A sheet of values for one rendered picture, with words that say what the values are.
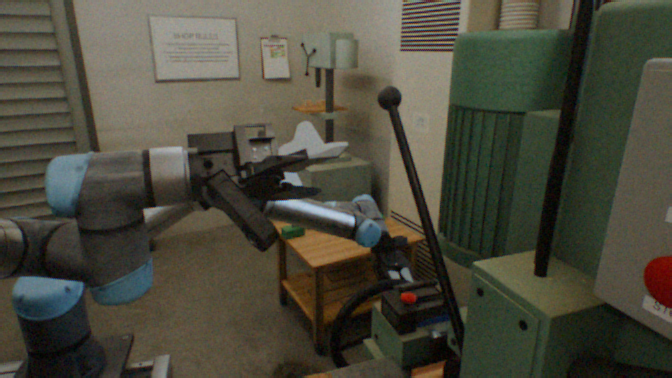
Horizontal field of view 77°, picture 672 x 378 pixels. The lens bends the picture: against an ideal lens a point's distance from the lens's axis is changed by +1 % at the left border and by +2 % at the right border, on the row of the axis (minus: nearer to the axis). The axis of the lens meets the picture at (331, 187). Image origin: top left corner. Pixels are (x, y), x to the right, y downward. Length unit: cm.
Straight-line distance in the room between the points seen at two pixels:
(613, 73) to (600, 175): 8
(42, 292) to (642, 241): 94
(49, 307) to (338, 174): 221
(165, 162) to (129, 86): 289
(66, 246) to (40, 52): 281
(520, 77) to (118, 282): 54
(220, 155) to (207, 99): 294
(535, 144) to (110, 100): 315
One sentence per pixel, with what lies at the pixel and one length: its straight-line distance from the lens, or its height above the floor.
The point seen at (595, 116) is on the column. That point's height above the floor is 143.
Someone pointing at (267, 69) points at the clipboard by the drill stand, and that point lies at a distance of 359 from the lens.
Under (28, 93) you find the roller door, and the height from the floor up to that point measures 120.
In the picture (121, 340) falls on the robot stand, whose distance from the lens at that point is 119.
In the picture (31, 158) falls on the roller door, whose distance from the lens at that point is 348.
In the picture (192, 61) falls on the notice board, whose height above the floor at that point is 139.
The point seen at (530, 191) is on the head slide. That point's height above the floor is 133.
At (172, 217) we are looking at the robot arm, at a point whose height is 110.
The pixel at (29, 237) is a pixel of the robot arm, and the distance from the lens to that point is 65.
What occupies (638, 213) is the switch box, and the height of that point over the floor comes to 139.
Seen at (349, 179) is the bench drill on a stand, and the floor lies 61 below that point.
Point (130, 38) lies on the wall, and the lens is 342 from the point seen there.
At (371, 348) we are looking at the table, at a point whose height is 87.
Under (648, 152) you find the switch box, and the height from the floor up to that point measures 143.
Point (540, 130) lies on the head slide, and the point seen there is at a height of 140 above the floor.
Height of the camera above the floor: 149
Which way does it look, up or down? 18 degrees down
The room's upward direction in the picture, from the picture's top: straight up
